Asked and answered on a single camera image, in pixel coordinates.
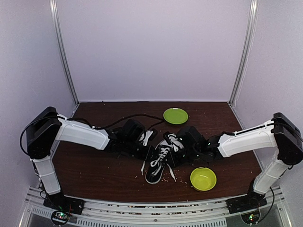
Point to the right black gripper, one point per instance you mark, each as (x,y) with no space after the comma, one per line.
(174,161)

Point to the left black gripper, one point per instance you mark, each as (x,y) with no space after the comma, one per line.
(146,154)

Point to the black white canvas sneaker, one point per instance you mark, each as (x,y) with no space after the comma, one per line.
(158,163)

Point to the white shoelace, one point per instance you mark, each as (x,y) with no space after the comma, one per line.
(167,153)

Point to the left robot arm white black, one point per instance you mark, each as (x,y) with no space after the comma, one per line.
(50,126)

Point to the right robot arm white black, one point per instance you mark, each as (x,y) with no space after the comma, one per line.
(279,133)

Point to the yellow-green bowl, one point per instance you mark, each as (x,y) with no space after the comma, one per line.
(203,179)

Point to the green plate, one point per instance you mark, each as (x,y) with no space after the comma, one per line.
(175,116)

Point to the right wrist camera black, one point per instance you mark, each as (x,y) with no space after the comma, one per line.
(188,138)

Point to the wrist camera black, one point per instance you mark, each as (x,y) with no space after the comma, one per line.
(134,131)
(188,138)

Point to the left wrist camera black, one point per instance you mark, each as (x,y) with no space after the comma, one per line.
(134,131)

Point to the front aluminium rail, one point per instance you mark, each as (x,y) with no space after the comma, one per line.
(204,213)

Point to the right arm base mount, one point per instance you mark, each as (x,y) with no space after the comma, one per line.
(245,203)

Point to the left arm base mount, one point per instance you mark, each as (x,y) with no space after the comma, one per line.
(68,205)

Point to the right aluminium frame post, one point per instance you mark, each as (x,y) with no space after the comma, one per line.
(251,25)

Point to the aluminium frame post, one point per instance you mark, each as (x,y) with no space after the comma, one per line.
(251,25)
(63,56)

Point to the left aluminium frame post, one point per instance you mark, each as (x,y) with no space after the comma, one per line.
(63,56)

